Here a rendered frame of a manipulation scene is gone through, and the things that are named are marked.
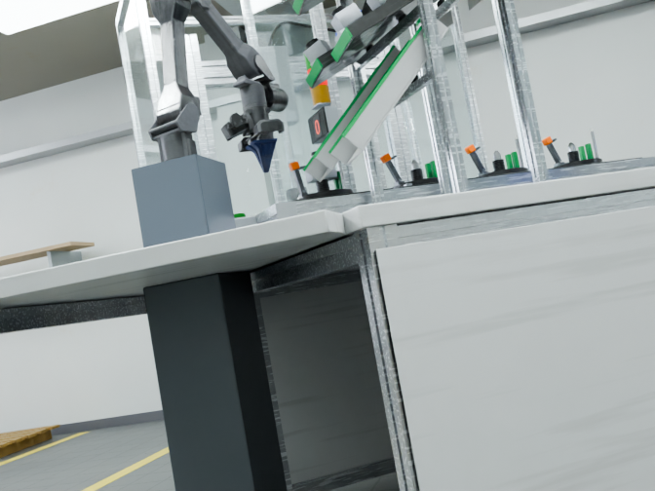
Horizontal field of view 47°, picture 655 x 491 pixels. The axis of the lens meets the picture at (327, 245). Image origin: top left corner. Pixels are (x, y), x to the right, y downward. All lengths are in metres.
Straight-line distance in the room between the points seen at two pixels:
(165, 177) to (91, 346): 5.34
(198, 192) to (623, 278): 0.76
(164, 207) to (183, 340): 0.26
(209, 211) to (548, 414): 0.72
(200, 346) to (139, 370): 5.13
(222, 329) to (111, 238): 5.25
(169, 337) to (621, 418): 0.80
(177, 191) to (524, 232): 0.67
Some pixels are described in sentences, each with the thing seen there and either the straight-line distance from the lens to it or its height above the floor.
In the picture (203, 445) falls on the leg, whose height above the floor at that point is 0.52.
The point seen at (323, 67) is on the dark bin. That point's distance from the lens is 1.49.
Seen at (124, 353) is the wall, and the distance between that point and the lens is 6.60.
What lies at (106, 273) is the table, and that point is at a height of 0.84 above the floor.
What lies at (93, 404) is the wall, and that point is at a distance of 6.82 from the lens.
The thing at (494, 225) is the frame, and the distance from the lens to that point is 1.09.
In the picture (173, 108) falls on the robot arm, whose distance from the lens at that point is 1.54.
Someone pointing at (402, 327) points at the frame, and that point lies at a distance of 0.99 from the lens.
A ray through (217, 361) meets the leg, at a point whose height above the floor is 0.67.
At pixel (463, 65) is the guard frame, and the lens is 3.07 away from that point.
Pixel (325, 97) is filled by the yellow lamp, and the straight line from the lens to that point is 2.03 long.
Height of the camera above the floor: 0.75
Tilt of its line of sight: 4 degrees up
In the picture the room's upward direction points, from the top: 10 degrees counter-clockwise
